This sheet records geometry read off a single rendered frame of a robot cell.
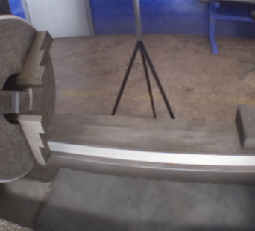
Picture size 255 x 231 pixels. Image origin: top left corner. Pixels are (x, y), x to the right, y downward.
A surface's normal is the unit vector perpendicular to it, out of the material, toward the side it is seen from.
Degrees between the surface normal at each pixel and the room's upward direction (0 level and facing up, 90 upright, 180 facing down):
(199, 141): 0
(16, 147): 90
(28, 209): 0
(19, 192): 0
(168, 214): 15
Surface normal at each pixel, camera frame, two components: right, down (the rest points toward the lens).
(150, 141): -0.11, -0.79
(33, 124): -0.22, 0.55
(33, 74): -0.19, -0.44
